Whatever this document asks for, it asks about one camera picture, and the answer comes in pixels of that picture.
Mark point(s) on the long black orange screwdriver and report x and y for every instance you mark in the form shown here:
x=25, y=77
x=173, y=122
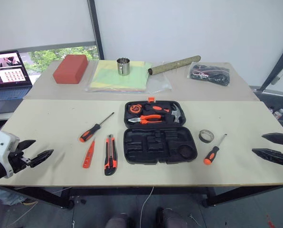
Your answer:
x=90, y=131

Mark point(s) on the bagged coloured paper stack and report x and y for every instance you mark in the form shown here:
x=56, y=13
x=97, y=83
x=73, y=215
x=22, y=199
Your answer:
x=113, y=79

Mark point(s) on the clear plastic water bottle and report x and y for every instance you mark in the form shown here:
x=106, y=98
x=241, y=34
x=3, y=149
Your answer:
x=279, y=113

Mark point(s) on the brown cardboard tube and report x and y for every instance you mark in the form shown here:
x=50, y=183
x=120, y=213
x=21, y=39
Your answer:
x=174, y=64

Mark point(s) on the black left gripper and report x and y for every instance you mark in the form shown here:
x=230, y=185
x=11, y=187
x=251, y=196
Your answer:
x=18, y=162

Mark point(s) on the clear plastic bag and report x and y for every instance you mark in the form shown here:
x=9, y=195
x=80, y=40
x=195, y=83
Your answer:
x=159, y=84

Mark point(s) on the dark window frame post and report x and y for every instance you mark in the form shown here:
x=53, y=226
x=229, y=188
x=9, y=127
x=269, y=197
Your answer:
x=96, y=28

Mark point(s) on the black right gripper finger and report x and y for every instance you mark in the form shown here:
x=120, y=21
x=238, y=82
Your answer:
x=280, y=139
x=276, y=156

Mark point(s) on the black electrical tape roll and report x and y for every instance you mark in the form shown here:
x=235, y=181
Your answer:
x=201, y=137

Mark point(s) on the orange voltage tester pen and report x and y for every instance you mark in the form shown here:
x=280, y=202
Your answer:
x=88, y=156

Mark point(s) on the black table frame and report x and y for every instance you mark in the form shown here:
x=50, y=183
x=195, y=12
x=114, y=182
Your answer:
x=49, y=196

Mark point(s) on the orange tape measure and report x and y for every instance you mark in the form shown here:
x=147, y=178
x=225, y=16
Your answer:
x=136, y=109

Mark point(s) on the black plastic tool case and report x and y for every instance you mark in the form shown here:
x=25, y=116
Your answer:
x=159, y=147

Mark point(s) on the open laptop computer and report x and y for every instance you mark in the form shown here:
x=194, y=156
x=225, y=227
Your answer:
x=6, y=80

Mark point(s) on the claw hammer orange grip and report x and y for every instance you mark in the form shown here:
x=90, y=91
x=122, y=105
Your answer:
x=176, y=116

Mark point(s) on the red rectangular box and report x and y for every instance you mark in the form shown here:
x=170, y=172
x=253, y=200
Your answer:
x=70, y=69

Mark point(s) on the dark shoe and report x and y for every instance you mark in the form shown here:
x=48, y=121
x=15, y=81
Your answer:
x=30, y=202

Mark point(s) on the short black orange screwdriver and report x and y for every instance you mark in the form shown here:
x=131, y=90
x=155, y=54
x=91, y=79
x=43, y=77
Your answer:
x=211, y=155

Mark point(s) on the dark rounded shape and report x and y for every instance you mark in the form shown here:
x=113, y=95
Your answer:
x=171, y=218
x=117, y=221

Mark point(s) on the black metal stand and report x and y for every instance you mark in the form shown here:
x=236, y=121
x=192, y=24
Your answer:
x=278, y=64

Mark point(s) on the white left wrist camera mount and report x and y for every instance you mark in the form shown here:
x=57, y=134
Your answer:
x=1, y=148

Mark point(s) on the orange black utility knife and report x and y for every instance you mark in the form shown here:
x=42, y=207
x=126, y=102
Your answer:
x=110, y=156

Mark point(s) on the stainless steel cup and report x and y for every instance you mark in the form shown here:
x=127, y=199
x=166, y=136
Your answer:
x=123, y=67

